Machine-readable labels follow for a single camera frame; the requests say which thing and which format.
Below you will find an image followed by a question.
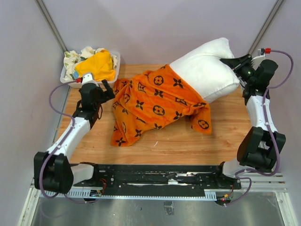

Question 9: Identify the orange monogram pillowcase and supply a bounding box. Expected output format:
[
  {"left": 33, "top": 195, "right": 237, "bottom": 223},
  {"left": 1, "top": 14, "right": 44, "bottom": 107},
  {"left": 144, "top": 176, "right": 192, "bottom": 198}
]
[{"left": 111, "top": 65, "right": 212, "bottom": 147}]

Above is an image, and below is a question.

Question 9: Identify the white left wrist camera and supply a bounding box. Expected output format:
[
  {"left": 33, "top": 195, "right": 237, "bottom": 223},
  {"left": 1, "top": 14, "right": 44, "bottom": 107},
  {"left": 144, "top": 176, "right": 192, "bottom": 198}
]
[{"left": 81, "top": 73, "right": 99, "bottom": 87}]

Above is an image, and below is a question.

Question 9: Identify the white pillow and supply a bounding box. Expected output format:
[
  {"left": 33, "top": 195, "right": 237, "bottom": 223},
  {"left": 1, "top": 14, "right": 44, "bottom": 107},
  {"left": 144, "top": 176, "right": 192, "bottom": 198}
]
[{"left": 170, "top": 37, "right": 239, "bottom": 103}]

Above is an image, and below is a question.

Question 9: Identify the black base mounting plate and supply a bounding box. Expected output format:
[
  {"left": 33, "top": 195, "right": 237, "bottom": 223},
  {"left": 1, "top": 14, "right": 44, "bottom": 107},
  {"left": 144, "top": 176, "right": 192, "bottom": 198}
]
[{"left": 75, "top": 164, "right": 241, "bottom": 191}]

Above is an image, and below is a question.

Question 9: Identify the left aluminium frame post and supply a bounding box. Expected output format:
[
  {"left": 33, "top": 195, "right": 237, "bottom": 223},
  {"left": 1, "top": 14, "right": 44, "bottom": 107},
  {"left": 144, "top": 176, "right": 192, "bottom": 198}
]
[{"left": 35, "top": 0, "right": 67, "bottom": 53}]

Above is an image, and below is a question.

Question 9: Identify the right aluminium frame post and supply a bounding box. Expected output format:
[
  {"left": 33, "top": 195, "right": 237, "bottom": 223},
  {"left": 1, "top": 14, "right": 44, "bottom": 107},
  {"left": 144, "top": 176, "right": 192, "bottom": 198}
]
[{"left": 248, "top": 0, "right": 286, "bottom": 54}]

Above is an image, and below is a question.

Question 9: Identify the white plastic bin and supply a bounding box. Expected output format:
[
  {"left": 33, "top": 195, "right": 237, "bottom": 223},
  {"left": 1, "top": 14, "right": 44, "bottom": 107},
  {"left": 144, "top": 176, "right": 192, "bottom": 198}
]
[{"left": 59, "top": 49, "right": 121, "bottom": 89}]

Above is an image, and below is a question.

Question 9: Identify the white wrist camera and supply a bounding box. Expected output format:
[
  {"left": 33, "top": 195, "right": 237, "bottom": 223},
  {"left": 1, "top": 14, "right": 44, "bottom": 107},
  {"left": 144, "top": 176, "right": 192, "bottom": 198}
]
[
  {"left": 252, "top": 48, "right": 265, "bottom": 62},
  {"left": 81, "top": 73, "right": 99, "bottom": 87}
]

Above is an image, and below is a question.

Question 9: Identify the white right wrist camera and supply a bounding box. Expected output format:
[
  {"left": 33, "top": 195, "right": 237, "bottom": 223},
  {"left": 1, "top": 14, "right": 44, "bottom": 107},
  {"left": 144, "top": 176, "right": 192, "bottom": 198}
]
[{"left": 252, "top": 48, "right": 265, "bottom": 62}]

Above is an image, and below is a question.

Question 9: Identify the floral patterned cloth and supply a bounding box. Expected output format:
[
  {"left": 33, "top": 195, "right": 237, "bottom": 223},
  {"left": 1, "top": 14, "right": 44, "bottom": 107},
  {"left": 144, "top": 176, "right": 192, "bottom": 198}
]
[{"left": 63, "top": 46, "right": 118, "bottom": 81}]

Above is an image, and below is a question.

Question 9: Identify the aluminium frame post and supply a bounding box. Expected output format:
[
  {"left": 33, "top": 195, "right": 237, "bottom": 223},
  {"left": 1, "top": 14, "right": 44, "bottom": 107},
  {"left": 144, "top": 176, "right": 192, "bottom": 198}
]
[
  {"left": 248, "top": 0, "right": 286, "bottom": 54},
  {"left": 35, "top": 0, "right": 67, "bottom": 53}
]

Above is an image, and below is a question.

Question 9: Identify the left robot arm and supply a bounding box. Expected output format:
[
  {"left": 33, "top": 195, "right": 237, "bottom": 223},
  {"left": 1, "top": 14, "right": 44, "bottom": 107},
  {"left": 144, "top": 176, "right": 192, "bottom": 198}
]
[{"left": 33, "top": 73, "right": 115, "bottom": 198}]

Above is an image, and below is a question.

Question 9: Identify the slotted aluminium cable rail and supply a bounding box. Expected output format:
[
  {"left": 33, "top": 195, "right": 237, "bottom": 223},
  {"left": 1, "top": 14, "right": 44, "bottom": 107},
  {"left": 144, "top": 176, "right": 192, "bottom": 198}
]
[{"left": 39, "top": 188, "right": 217, "bottom": 201}]

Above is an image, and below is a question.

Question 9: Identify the yellow cloth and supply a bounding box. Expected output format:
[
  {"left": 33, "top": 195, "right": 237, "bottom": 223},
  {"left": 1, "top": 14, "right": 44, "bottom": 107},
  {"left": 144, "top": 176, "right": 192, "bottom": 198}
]
[{"left": 75, "top": 49, "right": 116, "bottom": 81}]

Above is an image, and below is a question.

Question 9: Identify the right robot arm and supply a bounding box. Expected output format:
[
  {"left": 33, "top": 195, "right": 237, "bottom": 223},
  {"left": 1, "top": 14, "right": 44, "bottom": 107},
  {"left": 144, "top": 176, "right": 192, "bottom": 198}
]
[{"left": 213, "top": 54, "right": 286, "bottom": 188}]

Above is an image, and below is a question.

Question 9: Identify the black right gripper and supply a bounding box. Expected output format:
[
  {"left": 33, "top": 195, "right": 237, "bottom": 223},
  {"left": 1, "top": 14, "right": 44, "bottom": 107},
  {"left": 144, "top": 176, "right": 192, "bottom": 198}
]
[{"left": 220, "top": 54, "right": 256, "bottom": 84}]

